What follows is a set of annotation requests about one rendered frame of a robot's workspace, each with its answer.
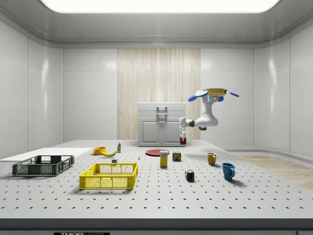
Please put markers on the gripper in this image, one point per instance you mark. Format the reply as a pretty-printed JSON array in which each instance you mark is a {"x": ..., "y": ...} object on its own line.
[{"x": 183, "y": 134}]

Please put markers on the red mug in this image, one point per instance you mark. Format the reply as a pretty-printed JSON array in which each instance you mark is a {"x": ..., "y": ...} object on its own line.
[{"x": 183, "y": 141}]

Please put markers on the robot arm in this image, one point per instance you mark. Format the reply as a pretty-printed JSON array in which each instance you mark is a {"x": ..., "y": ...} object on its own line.
[{"x": 208, "y": 110}]

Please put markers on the flat-sided can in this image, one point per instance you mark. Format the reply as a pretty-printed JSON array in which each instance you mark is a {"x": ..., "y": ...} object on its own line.
[{"x": 176, "y": 156}]

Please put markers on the white cabinet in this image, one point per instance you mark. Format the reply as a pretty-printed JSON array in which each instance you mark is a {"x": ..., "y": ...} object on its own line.
[{"x": 151, "y": 132}]

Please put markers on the yellow white carton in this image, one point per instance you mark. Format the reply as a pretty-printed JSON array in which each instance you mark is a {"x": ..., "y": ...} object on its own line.
[{"x": 163, "y": 160}]

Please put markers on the red plate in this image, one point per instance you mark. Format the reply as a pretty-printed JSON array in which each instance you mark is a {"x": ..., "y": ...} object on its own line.
[{"x": 154, "y": 153}]

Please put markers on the yellow mug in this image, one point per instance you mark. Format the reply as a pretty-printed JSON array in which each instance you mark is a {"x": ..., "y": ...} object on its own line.
[{"x": 210, "y": 159}]

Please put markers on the puzzle cube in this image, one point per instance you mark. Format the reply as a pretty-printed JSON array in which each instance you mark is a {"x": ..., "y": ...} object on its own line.
[{"x": 189, "y": 175}]

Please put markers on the drone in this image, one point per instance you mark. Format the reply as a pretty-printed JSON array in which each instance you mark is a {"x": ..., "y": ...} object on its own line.
[{"x": 215, "y": 91}]

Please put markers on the blue mug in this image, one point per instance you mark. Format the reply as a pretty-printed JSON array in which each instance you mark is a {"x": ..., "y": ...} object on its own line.
[{"x": 227, "y": 172}]

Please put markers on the white bottle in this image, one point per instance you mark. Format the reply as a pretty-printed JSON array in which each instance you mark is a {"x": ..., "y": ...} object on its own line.
[{"x": 119, "y": 147}]

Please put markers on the banana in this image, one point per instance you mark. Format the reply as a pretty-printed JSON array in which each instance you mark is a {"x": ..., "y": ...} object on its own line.
[{"x": 108, "y": 154}]

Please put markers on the yellow bowl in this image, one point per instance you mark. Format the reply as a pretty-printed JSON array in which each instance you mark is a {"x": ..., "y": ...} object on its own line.
[{"x": 99, "y": 151}]

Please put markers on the yellow basket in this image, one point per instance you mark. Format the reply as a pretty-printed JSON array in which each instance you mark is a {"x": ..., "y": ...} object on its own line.
[{"x": 105, "y": 182}]

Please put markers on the dark grey basket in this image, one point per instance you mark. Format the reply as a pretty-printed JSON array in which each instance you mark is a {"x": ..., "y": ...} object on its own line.
[{"x": 36, "y": 170}]

